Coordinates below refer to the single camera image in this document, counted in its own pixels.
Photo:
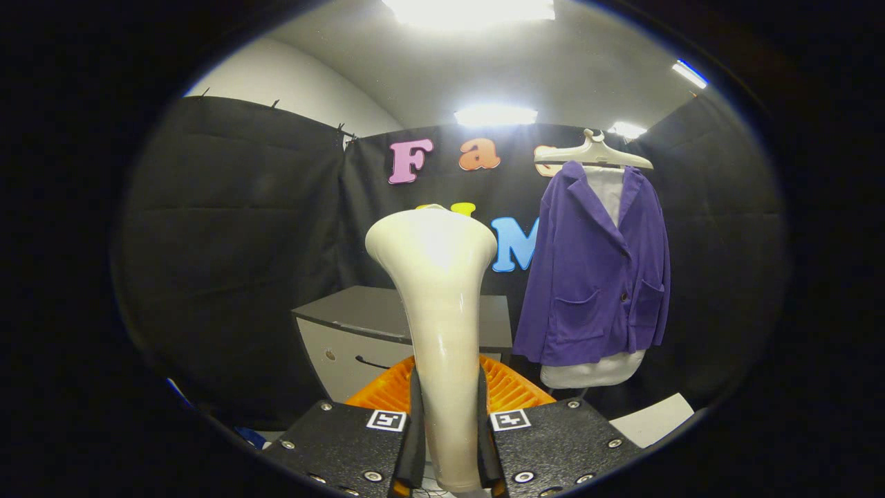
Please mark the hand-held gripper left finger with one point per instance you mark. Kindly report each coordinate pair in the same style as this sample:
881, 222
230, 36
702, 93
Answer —
417, 429

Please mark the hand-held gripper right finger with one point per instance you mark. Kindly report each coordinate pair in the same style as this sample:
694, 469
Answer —
482, 429

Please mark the white garment steamer head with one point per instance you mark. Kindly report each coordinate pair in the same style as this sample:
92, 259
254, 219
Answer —
439, 290

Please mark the purple jacket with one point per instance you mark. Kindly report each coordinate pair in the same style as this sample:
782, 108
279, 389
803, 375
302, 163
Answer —
588, 290

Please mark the white shirt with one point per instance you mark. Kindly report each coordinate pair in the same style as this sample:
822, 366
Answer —
608, 190

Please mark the white plastic clothes hanger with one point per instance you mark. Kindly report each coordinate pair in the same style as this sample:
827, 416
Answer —
594, 153

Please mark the grey cabinet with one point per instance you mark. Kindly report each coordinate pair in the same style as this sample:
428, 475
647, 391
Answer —
359, 311

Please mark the white flat board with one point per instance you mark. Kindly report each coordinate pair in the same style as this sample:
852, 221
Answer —
653, 420

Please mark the black backdrop cloth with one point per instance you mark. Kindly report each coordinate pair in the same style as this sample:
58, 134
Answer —
228, 242

